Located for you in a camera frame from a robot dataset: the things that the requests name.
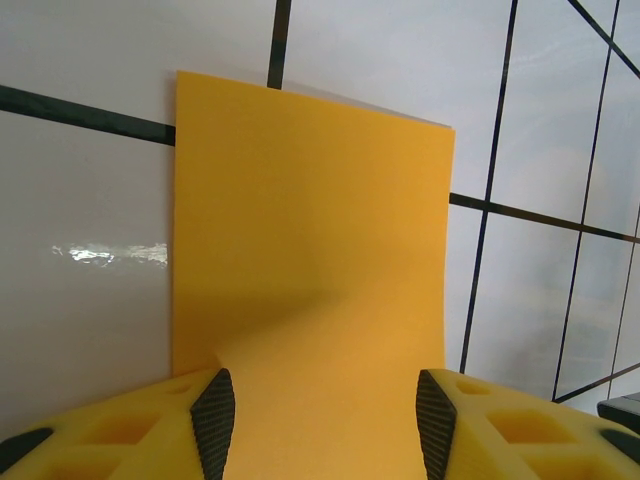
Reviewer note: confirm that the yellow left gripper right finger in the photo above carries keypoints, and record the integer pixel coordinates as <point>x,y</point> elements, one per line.
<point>525,440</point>

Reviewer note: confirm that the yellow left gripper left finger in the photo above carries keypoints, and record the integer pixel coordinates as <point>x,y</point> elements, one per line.
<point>100,440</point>

